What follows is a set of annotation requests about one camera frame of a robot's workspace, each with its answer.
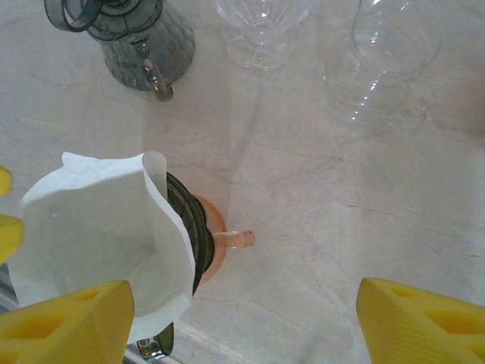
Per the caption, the glass pitcher with paper filter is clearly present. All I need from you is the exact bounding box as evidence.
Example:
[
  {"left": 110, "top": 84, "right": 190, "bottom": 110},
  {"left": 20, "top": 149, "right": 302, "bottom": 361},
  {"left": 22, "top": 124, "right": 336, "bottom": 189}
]
[{"left": 43, "top": 0, "right": 196, "bottom": 102}]

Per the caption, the clear smooth glass dripper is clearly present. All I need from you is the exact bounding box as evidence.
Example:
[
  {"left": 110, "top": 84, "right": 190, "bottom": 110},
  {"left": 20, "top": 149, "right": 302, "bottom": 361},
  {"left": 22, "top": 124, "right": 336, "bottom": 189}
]
[{"left": 321, "top": 0, "right": 444, "bottom": 137}]

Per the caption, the clear ribbed glass dripper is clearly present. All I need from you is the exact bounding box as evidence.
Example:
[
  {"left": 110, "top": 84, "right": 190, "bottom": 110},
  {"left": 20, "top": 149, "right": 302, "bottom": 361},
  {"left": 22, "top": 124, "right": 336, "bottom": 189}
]
[{"left": 211, "top": 0, "right": 318, "bottom": 73}]

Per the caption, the white paper coffee filter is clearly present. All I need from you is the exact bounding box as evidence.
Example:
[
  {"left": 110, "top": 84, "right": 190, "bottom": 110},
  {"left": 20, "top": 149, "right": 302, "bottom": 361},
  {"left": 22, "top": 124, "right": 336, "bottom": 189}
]
[{"left": 8, "top": 150, "right": 196, "bottom": 342}]

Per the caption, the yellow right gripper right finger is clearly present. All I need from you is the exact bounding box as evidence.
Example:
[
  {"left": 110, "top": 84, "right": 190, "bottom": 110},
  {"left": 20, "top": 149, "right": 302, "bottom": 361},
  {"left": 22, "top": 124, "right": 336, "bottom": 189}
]
[{"left": 355, "top": 277, "right": 485, "bottom": 364}]

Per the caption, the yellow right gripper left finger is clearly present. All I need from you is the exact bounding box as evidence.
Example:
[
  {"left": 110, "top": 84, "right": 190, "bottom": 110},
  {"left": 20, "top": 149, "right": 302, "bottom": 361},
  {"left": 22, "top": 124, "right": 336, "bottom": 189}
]
[{"left": 0, "top": 279, "right": 136, "bottom": 364}]

